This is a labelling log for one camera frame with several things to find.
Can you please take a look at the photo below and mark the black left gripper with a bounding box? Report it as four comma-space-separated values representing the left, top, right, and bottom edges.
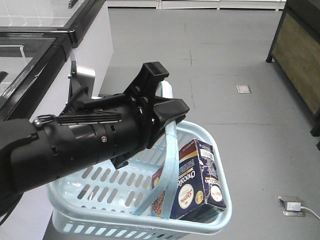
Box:
32, 61, 190, 180

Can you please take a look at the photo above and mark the light blue plastic basket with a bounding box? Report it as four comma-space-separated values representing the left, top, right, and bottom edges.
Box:
46, 80, 233, 240

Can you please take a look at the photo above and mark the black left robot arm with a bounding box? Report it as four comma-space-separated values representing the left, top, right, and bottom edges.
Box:
0, 61, 189, 219

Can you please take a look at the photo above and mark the small steel floor plate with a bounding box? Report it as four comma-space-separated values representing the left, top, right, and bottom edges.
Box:
236, 84, 252, 94

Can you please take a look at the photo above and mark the dark blue cookie box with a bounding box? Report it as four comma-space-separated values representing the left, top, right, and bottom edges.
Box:
170, 139, 226, 223

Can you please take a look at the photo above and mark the far white chest freezer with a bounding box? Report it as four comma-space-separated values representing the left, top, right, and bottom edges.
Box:
0, 0, 113, 96

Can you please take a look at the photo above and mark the white chest freezer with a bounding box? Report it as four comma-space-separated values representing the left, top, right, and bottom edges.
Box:
0, 32, 73, 240
0, 0, 113, 96

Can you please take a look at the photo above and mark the white store shelving unit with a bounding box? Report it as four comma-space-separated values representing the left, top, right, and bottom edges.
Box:
107, 0, 286, 11

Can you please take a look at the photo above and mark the near white chest freezer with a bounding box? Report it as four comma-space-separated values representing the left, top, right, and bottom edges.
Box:
0, 32, 73, 240

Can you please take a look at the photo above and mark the black wooden display stand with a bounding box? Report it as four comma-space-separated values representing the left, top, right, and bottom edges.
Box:
266, 0, 320, 137

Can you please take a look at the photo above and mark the white power plug adapter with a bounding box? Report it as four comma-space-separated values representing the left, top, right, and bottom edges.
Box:
285, 201, 302, 212

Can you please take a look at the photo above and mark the open steel floor socket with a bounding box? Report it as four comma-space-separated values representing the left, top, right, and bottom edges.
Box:
278, 196, 306, 217

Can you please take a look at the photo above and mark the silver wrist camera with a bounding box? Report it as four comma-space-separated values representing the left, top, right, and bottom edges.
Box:
68, 60, 96, 101

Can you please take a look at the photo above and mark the white power cable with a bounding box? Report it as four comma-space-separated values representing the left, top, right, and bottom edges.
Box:
300, 206, 320, 220

